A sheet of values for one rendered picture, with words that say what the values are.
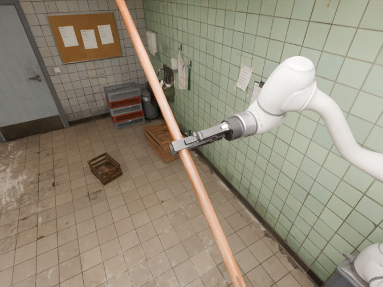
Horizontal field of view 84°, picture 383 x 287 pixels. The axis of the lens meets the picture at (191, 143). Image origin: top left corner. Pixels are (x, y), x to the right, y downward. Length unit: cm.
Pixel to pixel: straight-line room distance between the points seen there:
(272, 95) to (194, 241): 214
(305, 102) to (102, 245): 248
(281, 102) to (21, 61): 421
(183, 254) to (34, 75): 368
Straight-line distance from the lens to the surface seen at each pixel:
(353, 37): 163
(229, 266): 65
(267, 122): 74
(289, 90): 66
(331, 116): 76
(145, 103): 444
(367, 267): 149
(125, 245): 268
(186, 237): 262
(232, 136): 69
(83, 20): 440
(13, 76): 459
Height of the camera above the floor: 228
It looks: 37 degrees down
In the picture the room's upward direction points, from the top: straight up
